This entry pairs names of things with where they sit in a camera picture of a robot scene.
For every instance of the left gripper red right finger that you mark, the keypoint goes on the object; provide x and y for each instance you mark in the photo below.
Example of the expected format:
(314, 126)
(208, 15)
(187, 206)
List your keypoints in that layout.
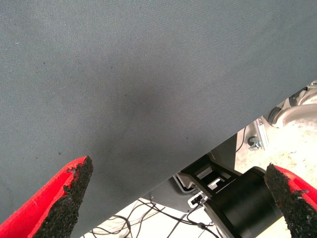
(294, 203)

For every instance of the black frame with cylinder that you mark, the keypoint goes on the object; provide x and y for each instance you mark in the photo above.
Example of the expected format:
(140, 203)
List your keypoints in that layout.
(242, 198)

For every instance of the dark grey table cloth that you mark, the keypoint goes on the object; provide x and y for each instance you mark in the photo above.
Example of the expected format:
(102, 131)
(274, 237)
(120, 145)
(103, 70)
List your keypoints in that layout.
(123, 74)

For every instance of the grey table side panel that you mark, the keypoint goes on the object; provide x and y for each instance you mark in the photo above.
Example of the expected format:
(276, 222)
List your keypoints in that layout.
(168, 196)

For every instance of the small black caster wheel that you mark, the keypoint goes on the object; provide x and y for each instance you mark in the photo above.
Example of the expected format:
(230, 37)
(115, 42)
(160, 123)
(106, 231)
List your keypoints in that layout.
(252, 140)

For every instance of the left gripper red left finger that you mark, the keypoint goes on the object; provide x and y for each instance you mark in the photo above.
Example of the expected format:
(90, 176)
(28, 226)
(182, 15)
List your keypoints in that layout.
(37, 210)

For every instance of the white bracket with black plug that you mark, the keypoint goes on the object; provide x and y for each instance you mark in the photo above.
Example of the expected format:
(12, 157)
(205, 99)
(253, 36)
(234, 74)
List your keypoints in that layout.
(192, 202)

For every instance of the aluminium profile leg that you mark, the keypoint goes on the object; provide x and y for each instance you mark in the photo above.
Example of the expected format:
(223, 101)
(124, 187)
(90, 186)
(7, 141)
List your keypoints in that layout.
(262, 134)

